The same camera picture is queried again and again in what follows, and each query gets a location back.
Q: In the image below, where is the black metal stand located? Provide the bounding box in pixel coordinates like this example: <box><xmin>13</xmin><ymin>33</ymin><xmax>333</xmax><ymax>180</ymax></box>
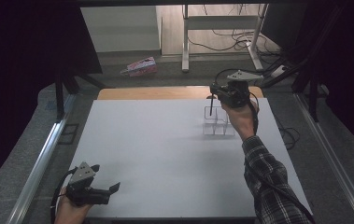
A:
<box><xmin>262</xmin><ymin>6</ymin><xmax>346</xmax><ymax>123</ymax></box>
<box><xmin>53</xmin><ymin>66</ymin><xmax>107</xmax><ymax>123</ymax></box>

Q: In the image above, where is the aluminium rail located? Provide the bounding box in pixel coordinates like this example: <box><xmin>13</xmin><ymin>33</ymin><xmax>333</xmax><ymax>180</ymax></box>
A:
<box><xmin>293</xmin><ymin>92</ymin><xmax>354</xmax><ymax>224</ymax></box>
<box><xmin>13</xmin><ymin>92</ymin><xmax>78</xmax><ymax>224</ymax></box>

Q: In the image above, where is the person's right hand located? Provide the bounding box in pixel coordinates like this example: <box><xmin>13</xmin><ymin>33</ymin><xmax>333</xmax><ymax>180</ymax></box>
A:
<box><xmin>220</xmin><ymin>91</ymin><xmax>261</xmax><ymax>143</ymax></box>

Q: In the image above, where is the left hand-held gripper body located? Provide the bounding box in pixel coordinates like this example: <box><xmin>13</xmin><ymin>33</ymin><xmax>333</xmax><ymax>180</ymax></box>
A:
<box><xmin>65</xmin><ymin>161</ymin><xmax>112</xmax><ymax>207</ymax></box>

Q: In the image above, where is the right hand-held gripper cable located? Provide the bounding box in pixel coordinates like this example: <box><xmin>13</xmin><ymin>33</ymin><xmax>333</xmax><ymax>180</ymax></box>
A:
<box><xmin>214</xmin><ymin>68</ymin><xmax>317</xmax><ymax>224</ymax></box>

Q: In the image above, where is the tangle of black cables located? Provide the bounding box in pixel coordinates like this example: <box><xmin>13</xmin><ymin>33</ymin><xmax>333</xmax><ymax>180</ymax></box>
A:
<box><xmin>186</xmin><ymin>3</ymin><xmax>283</xmax><ymax>59</ymax></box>

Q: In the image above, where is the white table board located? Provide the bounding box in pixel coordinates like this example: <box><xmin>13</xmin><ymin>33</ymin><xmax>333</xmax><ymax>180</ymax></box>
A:
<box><xmin>68</xmin><ymin>98</ymin><xmax>313</xmax><ymax>219</ymax></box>

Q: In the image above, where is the pink printed box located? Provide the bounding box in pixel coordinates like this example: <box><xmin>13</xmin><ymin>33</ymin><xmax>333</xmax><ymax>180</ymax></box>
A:
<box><xmin>120</xmin><ymin>56</ymin><xmax>158</xmax><ymax>77</ymax></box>

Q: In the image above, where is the person's left hand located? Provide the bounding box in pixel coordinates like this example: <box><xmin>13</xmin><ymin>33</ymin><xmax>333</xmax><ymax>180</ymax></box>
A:
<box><xmin>54</xmin><ymin>194</ymin><xmax>93</xmax><ymax>221</ymax></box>

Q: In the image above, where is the wooden table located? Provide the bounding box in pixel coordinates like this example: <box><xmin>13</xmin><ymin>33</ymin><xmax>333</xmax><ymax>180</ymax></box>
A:
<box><xmin>97</xmin><ymin>86</ymin><xmax>264</xmax><ymax>101</ymax></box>

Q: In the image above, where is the black rectangular floor frame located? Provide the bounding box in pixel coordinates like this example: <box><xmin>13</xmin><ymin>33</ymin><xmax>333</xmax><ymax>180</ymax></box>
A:
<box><xmin>57</xmin><ymin>123</ymin><xmax>80</xmax><ymax>146</ymax></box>

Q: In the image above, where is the white desk frame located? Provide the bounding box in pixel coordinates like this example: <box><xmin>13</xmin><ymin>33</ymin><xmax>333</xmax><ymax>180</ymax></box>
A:
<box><xmin>181</xmin><ymin>3</ymin><xmax>270</xmax><ymax>74</ymax></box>

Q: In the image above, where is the clear acrylic compartment organizer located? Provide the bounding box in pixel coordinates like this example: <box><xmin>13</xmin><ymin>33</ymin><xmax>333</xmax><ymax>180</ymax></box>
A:
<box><xmin>202</xmin><ymin>105</ymin><xmax>236</xmax><ymax>137</ymax></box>

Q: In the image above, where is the left hand-held gripper cable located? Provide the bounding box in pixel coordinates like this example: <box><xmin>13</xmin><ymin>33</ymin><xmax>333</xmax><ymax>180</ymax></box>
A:
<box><xmin>50</xmin><ymin>167</ymin><xmax>78</xmax><ymax>224</ymax></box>

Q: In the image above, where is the black curtain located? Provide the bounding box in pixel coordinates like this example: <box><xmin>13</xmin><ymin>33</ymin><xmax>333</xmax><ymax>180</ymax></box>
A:
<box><xmin>0</xmin><ymin>0</ymin><xmax>104</xmax><ymax>201</ymax></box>
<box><xmin>260</xmin><ymin>0</ymin><xmax>354</xmax><ymax>162</ymax></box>

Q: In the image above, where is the white power strip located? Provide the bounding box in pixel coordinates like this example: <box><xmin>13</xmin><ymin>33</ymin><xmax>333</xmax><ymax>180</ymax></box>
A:
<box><xmin>270</xmin><ymin>64</ymin><xmax>287</xmax><ymax>78</ymax></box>

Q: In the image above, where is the white cabinet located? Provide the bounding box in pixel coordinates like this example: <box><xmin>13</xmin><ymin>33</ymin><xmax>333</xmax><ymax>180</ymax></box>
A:
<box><xmin>80</xmin><ymin>6</ymin><xmax>163</xmax><ymax>53</ymax></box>

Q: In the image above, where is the hand-held gripper cable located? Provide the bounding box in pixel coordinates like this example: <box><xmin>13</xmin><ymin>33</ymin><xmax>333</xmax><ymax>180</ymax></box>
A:
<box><xmin>214</xmin><ymin>68</ymin><xmax>317</xmax><ymax>224</ymax></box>
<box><xmin>50</xmin><ymin>167</ymin><xmax>78</xmax><ymax>224</ymax></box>

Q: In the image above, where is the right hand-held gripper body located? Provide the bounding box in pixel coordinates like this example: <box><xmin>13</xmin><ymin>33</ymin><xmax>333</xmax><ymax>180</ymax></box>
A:
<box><xmin>219</xmin><ymin>70</ymin><xmax>264</xmax><ymax>109</ymax></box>

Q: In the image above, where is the looped black cable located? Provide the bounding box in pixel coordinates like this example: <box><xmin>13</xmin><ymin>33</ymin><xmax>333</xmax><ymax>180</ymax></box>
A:
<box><xmin>272</xmin><ymin>111</ymin><xmax>301</xmax><ymax>151</ymax></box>

